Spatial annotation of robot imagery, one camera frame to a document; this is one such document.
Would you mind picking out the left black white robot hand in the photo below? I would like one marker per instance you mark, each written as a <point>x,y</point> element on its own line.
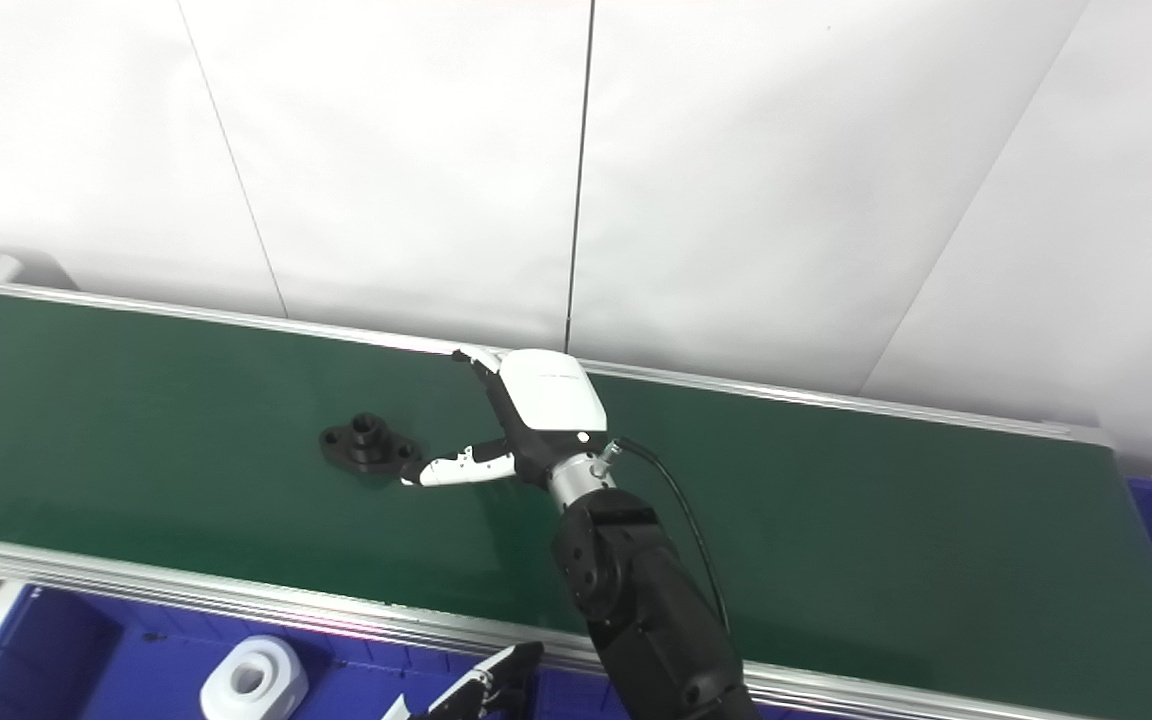
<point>486,695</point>

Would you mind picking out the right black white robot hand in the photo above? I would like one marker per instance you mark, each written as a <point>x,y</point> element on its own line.
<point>551,395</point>

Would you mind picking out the black flanged machine part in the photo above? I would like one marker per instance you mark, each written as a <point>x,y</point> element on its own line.
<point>368,445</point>

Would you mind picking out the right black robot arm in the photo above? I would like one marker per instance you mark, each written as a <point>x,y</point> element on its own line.
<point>636,600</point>

